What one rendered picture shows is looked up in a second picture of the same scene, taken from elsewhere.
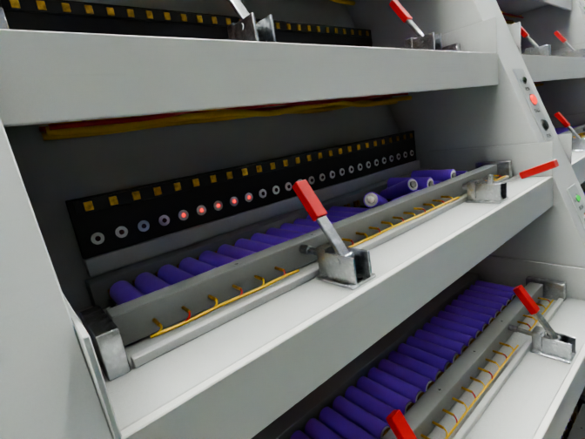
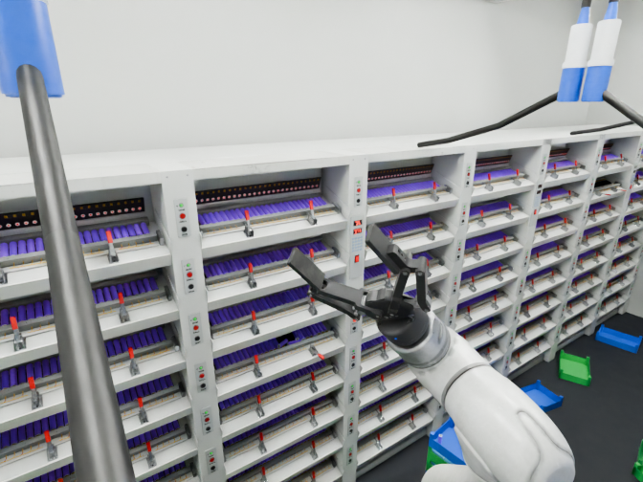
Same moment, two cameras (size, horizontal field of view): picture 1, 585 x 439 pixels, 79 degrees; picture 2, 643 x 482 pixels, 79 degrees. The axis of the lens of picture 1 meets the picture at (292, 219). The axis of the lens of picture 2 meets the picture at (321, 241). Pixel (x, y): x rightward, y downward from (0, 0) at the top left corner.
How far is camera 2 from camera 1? 1.47 m
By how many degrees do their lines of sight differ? 23
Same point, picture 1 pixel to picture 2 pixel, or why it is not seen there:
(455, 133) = not seen: hidden behind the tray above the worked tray
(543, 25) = not seen: hidden behind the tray
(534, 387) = (299, 396)
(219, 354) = (231, 386)
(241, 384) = (232, 391)
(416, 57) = (301, 322)
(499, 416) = (285, 399)
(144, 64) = (232, 347)
